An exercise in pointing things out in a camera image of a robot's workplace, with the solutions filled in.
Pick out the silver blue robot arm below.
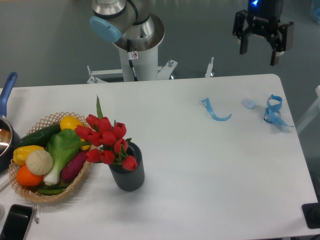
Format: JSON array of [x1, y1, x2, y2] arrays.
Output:
[[89, 0, 294, 66]]

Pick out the dark grey ribbed vase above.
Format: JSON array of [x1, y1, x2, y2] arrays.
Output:
[[109, 142, 145, 192]]

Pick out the woven wicker basket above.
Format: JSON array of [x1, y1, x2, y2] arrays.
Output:
[[8, 112, 91, 203]]

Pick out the white steamed bun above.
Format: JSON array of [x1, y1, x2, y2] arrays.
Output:
[[25, 150, 53, 176]]

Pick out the tangled blue ribbon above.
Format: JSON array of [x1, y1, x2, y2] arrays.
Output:
[[263, 94, 294, 127]]

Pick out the curved blue ribbon strip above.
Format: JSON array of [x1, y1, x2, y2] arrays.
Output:
[[199, 97, 232, 122]]

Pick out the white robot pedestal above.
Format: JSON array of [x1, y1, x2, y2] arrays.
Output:
[[114, 44, 159, 82]]

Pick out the yellow lemon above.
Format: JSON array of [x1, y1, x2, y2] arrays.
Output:
[[57, 115, 91, 151]]

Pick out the yellow bell pepper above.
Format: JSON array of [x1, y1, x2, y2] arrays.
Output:
[[13, 145, 44, 166]]

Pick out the blue handled saucepan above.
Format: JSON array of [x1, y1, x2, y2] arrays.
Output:
[[0, 72, 20, 171]]

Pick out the orange fruit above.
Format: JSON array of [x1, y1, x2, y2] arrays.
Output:
[[16, 165, 43, 187]]

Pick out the black smartphone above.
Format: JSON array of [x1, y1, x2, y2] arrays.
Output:
[[0, 204, 34, 240]]

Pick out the white metal base frame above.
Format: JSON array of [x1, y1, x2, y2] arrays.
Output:
[[86, 57, 215, 84]]

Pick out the green bok choy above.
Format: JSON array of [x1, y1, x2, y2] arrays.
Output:
[[43, 133, 86, 186]]

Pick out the green pea pods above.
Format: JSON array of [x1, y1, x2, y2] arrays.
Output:
[[36, 184, 69, 196]]

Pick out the green cucumber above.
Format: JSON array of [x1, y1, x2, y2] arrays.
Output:
[[16, 124, 61, 148]]

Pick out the purple sweet potato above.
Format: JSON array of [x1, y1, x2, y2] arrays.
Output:
[[61, 151, 86, 183]]

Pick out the red tulip bouquet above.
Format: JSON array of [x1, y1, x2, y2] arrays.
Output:
[[74, 97, 138, 171]]

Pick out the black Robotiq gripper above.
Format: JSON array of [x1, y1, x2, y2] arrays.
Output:
[[232, 0, 294, 66]]

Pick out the black device at corner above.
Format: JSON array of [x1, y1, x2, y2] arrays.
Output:
[[302, 202, 320, 229]]

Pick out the clear pen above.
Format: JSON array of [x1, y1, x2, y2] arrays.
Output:
[[34, 205, 40, 224]]

